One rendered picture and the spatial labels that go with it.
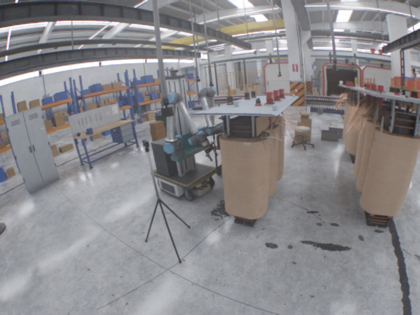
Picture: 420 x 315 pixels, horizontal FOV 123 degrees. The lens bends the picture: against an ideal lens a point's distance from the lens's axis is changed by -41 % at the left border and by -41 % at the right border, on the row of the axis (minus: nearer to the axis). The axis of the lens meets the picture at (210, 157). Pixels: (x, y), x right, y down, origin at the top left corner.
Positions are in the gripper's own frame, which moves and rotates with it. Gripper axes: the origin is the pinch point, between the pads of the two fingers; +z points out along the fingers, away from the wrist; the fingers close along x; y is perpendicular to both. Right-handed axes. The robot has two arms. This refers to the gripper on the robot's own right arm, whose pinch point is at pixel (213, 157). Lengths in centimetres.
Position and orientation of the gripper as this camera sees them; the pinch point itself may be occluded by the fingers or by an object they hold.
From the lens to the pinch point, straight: 232.6
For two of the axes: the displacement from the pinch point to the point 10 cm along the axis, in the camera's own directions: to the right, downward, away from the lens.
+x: -4.9, 4.7, -7.4
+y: -7.2, 2.6, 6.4
